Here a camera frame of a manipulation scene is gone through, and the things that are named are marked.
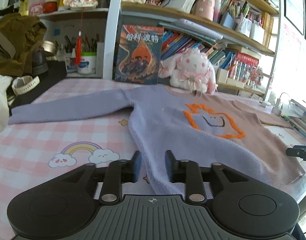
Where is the purple and pink sweater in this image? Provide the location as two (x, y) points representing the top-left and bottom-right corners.
(9, 85), (305, 194)

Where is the white charger plug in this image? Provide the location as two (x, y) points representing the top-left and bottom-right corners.
(271, 98), (282, 116)

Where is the white pink plush bunny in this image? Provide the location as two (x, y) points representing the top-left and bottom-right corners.
(158, 48), (216, 94)

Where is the white pen cup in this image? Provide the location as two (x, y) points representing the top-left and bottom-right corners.
(78, 52), (97, 75)

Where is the red box of books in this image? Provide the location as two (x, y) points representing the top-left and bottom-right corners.
(235, 52), (259, 67)

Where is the Harry Potter book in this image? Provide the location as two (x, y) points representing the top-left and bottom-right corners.
(114, 24), (164, 85)

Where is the red tassel ornament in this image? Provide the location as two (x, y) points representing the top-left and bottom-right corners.
(73, 12), (83, 66)

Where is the white wristwatch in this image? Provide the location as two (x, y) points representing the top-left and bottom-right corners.
(11, 75), (40, 96)

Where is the white cloth garment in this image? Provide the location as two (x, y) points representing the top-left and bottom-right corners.
(0, 75), (13, 132)

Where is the metal bowl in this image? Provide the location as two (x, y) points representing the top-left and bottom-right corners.
(42, 41), (57, 56)

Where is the white tablet device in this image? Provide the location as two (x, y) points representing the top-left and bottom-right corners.
(158, 18), (223, 40)

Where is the white wooden bookshelf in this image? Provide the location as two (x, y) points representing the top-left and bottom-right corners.
(37, 0), (284, 100)

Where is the pink cylindrical container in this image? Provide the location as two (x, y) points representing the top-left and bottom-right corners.
(194, 0), (215, 21)

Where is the olive brown jacket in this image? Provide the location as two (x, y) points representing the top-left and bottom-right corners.
(0, 13), (47, 77)

